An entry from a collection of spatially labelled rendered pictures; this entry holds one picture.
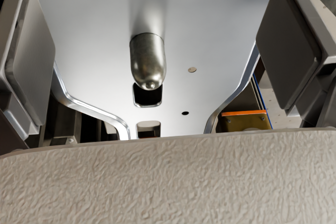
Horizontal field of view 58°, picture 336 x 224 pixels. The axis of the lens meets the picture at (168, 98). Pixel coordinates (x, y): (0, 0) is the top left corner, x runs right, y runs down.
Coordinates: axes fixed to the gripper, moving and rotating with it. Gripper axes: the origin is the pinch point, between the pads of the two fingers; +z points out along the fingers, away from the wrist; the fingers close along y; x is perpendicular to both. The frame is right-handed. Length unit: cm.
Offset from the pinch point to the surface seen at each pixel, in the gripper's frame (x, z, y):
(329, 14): -35, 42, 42
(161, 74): -11.9, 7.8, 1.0
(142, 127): -29.7, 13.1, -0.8
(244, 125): -37.7, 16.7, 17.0
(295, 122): -84, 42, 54
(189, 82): -18.6, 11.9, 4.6
